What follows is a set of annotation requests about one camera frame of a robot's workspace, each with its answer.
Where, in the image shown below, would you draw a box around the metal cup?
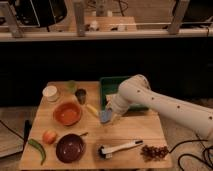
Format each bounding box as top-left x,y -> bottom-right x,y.
75,89 -> 87,105

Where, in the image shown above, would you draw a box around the green pepper toy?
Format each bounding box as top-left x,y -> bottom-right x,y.
28,139 -> 46,165

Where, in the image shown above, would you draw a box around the orange bowl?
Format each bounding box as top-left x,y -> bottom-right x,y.
53,102 -> 82,126

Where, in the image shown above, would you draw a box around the blue sponge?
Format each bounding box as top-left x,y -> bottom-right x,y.
100,109 -> 112,123

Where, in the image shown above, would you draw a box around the orange peach toy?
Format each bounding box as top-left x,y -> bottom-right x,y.
42,130 -> 57,144

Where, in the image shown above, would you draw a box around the brown grape bunch toy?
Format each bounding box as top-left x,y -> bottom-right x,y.
141,145 -> 169,161

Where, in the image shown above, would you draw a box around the white cup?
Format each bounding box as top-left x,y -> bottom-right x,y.
42,85 -> 59,102

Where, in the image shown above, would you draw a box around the black cables on floor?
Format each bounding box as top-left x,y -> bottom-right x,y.
168,136 -> 213,171

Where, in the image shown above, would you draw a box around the green plastic tray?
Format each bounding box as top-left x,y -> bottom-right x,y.
99,76 -> 147,114

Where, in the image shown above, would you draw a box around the yellow corn toy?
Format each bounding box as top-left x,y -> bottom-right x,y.
86,104 -> 100,117

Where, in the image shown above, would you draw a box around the green translucent cup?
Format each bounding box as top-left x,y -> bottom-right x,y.
67,80 -> 77,94

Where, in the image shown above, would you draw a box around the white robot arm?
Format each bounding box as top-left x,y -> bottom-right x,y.
107,74 -> 213,141

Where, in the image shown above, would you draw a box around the wooden block in tray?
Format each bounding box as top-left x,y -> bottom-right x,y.
106,94 -> 116,102

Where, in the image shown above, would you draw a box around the purple bowl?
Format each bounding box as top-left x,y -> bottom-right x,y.
56,134 -> 86,163

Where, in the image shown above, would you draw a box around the black appliance in background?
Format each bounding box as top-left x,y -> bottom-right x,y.
12,0 -> 67,27

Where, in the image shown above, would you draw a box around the white dish brush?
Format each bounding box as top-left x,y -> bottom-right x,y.
98,140 -> 143,159

